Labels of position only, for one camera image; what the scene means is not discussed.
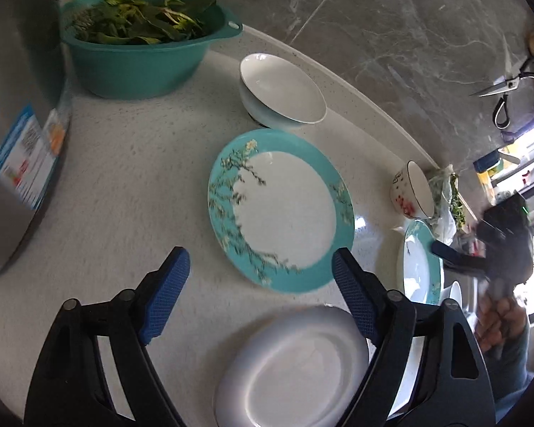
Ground teal floral plate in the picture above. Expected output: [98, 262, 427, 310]
[207, 129, 355, 294]
[397, 220, 445, 306]

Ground white bowl dark rim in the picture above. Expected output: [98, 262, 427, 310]
[439, 280, 462, 306]

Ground plain white plate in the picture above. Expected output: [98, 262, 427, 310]
[214, 305, 375, 426]

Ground kitchen scissors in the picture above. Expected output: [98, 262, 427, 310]
[473, 56, 534, 131]

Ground right hand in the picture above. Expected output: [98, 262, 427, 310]
[475, 294, 528, 354]

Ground plastic bag of greens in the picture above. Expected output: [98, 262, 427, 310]
[427, 165, 467, 245]

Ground white bowl red flowers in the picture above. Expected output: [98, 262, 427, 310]
[389, 161, 435, 220]

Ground stainless steel pot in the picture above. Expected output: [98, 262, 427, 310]
[0, 0, 71, 274]

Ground teal colander with greens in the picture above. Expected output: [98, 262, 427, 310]
[61, 0, 243, 100]

